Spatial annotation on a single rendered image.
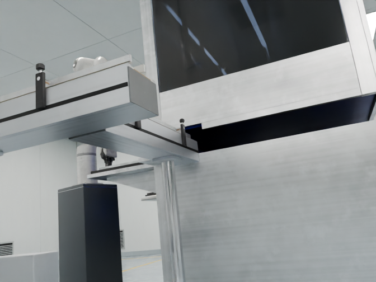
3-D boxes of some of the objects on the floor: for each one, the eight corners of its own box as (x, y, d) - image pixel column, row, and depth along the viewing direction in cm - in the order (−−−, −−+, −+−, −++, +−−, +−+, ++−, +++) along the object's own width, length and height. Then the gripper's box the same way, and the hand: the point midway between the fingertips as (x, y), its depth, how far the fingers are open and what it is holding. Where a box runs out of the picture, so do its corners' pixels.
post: (191, 365, 145) (150, -52, 194) (184, 371, 140) (145, -60, 188) (177, 365, 148) (140, -48, 196) (170, 370, 142) (135, -55, 191)
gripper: (109, 141, 199) (111, 173, 195) (92, 136, 186) (94, 170, 181) (120, 139, 196) (122, 170, 192) (104, 134, 183) (106, 168, 178)
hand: (108, 167), depth 187 cm, fingers closed, pressing on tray
